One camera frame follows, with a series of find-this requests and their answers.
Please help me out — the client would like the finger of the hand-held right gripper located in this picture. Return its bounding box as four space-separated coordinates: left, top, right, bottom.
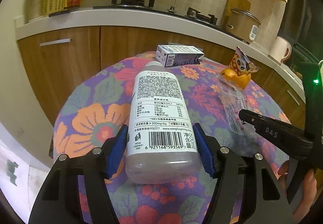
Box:
239 109 314 157

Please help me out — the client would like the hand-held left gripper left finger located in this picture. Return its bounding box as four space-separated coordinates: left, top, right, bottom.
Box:
31 124 129 224

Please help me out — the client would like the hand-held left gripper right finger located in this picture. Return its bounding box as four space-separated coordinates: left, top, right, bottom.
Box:
192 122 294 224

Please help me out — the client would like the clear plastic wrapper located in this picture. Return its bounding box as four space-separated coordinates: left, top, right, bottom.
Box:
217 79 255 136

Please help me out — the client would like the clear bottle with white label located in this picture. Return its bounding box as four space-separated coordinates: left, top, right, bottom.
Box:
125 61 203 184

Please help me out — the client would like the person's right hand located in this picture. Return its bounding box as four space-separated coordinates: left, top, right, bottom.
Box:
277 160 318 205

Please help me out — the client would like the floral blanket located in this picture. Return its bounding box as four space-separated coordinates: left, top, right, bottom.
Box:
52 51 293 224

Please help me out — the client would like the orange peel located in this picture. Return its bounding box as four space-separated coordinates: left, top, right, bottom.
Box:
220 68 252 88

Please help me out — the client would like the white electric kettle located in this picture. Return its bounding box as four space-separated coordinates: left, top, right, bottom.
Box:
270 36 292 63

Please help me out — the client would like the orange snack wrapper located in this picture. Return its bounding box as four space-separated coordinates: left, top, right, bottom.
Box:
228 46 259 75

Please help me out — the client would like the wooden kitchen cabinet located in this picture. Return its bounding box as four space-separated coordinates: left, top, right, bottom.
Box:
16 26 307 124

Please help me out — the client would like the white blue drink carton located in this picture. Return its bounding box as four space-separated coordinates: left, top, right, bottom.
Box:
155 44 205 67

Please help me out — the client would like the white printed bag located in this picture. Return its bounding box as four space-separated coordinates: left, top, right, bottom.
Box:
0 123 51 199

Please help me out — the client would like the steel rice cooker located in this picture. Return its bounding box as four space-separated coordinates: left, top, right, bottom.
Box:
226 8 261 44

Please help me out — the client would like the white kitchen countertop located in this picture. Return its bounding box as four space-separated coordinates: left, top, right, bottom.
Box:
14 8 306 91

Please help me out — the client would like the black gas stove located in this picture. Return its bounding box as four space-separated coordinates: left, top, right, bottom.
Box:
93 0 219 29

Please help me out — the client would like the yellow plastic basket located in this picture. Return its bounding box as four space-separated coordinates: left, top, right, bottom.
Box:
43 0 67 16

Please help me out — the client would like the metal cabinet handle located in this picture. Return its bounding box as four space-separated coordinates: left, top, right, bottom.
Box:
40 38 70 46
287 90 301 106

